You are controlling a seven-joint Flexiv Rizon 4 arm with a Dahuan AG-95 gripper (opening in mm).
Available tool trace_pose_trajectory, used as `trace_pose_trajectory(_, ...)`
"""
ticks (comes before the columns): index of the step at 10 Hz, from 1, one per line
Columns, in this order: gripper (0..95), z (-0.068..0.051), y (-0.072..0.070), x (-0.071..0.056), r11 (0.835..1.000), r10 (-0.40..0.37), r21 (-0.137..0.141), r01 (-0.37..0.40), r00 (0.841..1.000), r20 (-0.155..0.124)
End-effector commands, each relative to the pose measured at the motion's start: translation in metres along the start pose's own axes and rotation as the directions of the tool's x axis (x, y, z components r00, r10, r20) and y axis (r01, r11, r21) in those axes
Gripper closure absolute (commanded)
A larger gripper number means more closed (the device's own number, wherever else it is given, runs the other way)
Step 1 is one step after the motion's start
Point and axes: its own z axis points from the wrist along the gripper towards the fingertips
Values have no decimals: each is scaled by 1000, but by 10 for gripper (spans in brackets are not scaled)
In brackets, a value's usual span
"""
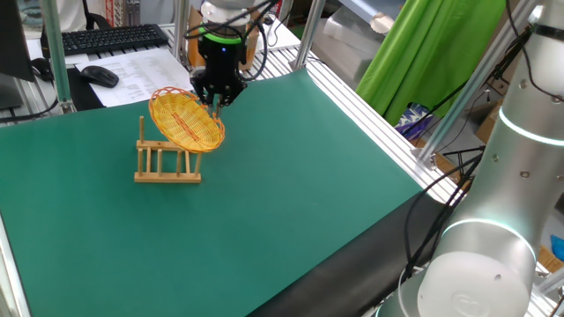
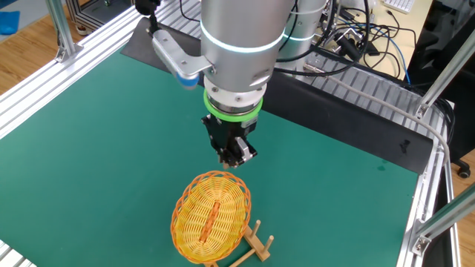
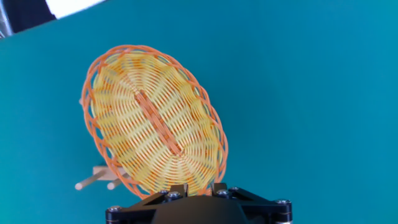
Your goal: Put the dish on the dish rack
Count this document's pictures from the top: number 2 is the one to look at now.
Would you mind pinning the aluminium frame post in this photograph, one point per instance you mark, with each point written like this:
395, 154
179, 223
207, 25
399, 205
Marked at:
449, 70
61, 29
445, 219

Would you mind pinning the black white striped frame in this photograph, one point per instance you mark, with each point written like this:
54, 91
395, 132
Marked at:
79, 18

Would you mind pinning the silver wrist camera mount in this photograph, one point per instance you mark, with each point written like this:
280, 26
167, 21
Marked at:
174, 55

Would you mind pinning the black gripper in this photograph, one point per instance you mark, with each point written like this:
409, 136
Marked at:
222, 133

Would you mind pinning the black office chair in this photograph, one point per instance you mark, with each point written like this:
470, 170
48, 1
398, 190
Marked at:
452, 92

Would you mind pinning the green table mat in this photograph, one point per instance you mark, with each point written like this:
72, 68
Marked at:
111, 148

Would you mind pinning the beige wooden desk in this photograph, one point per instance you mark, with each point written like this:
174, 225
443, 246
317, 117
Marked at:
419, 22

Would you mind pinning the orange yellow woven basket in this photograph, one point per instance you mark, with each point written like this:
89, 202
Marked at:
193, 222

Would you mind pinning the wooden dish rack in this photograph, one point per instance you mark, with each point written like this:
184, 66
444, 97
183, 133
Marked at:
259, 248

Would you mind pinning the white computer keyboard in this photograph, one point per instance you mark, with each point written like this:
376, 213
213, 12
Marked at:
400, 5

